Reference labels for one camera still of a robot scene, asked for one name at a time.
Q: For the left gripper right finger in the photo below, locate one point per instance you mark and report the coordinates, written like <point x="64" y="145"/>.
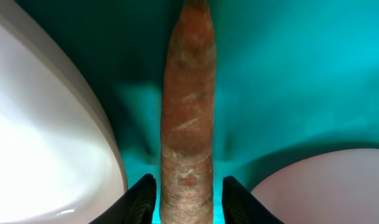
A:
<point x="241" y="207"/>

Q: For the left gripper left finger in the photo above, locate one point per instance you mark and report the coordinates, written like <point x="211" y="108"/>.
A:
<point x="136" y="206"/>

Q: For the large pink plate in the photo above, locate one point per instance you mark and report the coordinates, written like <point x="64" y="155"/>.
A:
<point x="59" y="162"/>

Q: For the orange carrot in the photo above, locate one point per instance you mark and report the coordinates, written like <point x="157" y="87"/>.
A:
<point x="187" y="118"/>

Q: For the small pink plate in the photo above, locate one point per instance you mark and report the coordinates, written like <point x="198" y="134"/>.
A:
<point x="339" y="187"/>

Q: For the teal plastic serving tray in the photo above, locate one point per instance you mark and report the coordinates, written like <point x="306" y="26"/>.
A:
<point x="295" y="79"/>

